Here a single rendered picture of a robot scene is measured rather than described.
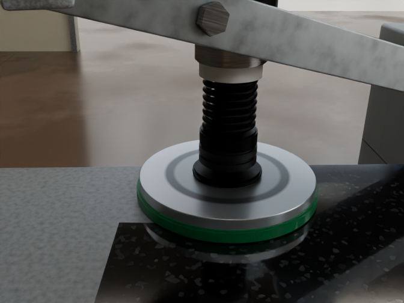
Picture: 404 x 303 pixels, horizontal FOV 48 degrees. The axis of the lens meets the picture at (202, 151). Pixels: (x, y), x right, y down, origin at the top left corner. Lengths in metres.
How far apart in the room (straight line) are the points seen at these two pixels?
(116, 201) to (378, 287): 0.30
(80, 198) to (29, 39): 4.96
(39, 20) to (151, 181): 4.93
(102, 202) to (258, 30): 0.27
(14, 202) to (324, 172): 0.40
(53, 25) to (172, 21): 5.00
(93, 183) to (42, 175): 0.07
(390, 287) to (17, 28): 5.24
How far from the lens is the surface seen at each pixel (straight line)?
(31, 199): 0.58
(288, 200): 0.50
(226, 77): 0.47
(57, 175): 0.63
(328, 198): 0.57
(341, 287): 0.44
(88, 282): 0.44
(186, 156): 0.59
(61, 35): 5.39
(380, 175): 0.65
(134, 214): 0.52
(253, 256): 0.46
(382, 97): 1.66
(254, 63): 0.47
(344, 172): 0.64
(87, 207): 0.54
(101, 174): 0.61
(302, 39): 0.47
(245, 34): 0.44
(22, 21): 5.47
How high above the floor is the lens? 1.08
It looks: 24 degrees down
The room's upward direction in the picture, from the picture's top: 1 degrees clockwise
